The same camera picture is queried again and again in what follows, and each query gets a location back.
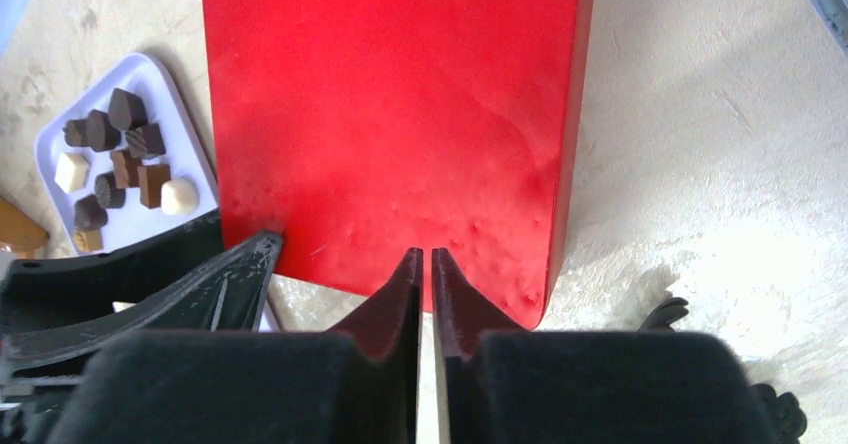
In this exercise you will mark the wooden tiered shelf rack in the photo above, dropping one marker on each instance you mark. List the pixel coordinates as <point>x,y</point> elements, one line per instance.
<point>21,236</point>

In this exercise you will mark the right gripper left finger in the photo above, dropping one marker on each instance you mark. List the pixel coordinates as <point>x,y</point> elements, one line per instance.
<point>355,382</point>

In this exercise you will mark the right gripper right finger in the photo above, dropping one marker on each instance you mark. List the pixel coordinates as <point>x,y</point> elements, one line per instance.
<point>502,383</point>

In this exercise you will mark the lavender plastic tray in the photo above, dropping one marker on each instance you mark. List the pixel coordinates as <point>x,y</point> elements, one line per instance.
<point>104,158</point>

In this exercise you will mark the white chocolate piece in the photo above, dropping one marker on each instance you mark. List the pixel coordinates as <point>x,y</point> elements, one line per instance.
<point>179,197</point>

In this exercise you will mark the red box lid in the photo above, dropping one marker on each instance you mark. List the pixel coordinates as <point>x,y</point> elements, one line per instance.
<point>359,129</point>

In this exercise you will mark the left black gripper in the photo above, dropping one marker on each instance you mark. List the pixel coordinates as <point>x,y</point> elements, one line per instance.
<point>56,314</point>

